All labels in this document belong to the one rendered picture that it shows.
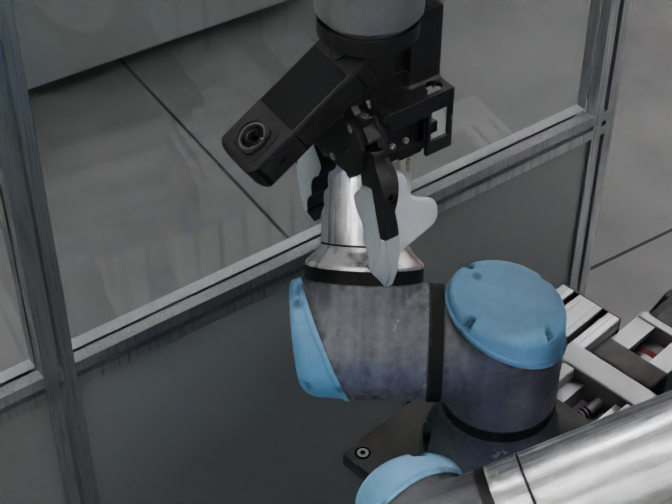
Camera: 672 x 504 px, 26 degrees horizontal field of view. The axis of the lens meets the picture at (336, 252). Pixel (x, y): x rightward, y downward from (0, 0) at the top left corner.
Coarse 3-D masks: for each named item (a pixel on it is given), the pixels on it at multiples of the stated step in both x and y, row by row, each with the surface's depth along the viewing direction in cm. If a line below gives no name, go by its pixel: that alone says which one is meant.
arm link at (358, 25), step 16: (320, 0) 95; (336, 0) 94; (352, 0) 93; (368, 0) 93; (384, 0) 93; (400, 0) 94; (416, 0) 95; (320, 16) 96; (336, 16) 95; (352, 16) 94; (368, 16) 94; (384, 16) 94; (400, 16) 95; (416, 16) 96; (352, 32) 95; (368, 32) 95; (384, 32) 95; (400, 32) 96
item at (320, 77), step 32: (320, 64) 99; (352, 64) 98; (288, 96) 99; (320, 96) 98; (352, 96) 99; (256, 128) 99; (288, 128) 98; (320, 128) 99; (256, 160) 98; (288, 160) 99
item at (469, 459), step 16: (432, 416) 150; (448, 416) 145; (432, 432) 148; (448, 432) 146; (464, 432) 144; (480, 432) 142; (528, 432) 143; (544, 432) 145; (560, 432) 151; (432, 448) 148; (448, 448) 146; (464, 448) 145; (480, 448) 144; (496, 448) 143; (512, 448) 143; (464, 464) 145; (480, 464) 144
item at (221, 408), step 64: (512, 192) 202; (576, 192) 212; (448, 256) 201; (512, 256) 211; (256, 320) 184; (128, 384) 176; (192, 384) 183; (256, 384) 191; (0, 448) 169; (128, 448) 183; (192, 448) 191; (256, 448) 200; (320, 448) 209
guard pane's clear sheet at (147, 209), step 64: (64, 0) 141; (128, 0) 145; (192, 0) 150; (256, 0) 155; (448, 0) 174; (512, 0) 181; (576, 0) 189; (64, 64) 145; (128, 64) 150; (192, 64) 155; (256, 64) 161; (448, 64) 180; (512, 64) 188; (576, 64) 196; (64, 128) 150; (128, 128) 155; (192, 128) 160; (512, 128) 196; (0, 192) 149; (64, 192) 154; (128, 192) 160; (192, 192) 166; (256, 192) 172; (0, 256) 154; (64, 256) 160; (128, 256) 166; (192, 256) 172; (256, 256) 179; (0, 320) 159; (128, 320) 172; (0, 384) 165
